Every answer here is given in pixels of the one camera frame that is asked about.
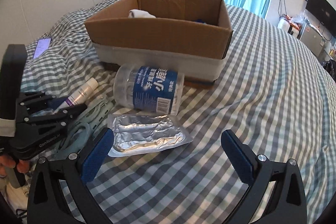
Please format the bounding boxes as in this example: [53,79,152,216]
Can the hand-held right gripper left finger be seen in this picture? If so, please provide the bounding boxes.
[28,127,115,224]

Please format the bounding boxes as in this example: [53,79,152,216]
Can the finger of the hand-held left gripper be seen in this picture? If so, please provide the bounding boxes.
[16,91,67,112]
[16,104,88,141]

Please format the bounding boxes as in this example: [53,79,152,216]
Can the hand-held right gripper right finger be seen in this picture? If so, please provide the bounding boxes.
[220,130,307,224]

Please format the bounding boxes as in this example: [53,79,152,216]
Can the white tube with purple label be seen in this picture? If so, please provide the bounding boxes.
[54,77,99,113]

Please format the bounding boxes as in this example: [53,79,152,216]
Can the person's left hand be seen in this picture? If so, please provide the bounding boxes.
[0,153,30,174]

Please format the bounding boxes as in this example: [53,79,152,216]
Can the pale green scissors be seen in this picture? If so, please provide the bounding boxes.
[52,97,116,159]

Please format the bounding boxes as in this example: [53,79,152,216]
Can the smartphone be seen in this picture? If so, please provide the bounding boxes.
[33,37,52,60]

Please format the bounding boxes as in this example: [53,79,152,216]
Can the silver foil packet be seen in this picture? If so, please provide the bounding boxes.
[108,113,194,158]

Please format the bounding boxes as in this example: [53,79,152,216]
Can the checked bedsheet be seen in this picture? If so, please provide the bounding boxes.
[20,0,334,224]

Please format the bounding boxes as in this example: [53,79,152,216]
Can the clear jar with blue label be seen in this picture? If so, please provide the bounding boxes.
[113,63,186,116]

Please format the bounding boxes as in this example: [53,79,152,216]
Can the white bag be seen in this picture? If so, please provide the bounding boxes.
[5,181,30,215]

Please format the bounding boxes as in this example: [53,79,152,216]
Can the cardboard box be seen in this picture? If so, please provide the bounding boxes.
[84,0,234,88]

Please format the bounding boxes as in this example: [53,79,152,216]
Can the white cloth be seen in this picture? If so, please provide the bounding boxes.
[128,9,156,19]

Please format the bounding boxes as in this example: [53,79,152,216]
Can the black bag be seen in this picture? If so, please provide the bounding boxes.
[321,59,336,78]

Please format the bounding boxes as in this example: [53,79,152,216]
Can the silver mini fridge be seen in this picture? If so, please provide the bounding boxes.
[298,25,325,57]

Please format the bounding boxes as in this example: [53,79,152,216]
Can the white appliance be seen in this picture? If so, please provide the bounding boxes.
[277,18,290,30]

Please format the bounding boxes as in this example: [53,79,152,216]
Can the clear plastic bag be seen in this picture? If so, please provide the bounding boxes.
[291,12,308,28]

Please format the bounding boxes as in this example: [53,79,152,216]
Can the black television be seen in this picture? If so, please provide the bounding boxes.
[306,0,336,39]

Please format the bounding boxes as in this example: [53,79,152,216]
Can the black wall cable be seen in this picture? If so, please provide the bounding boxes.
[278,0,288,18]

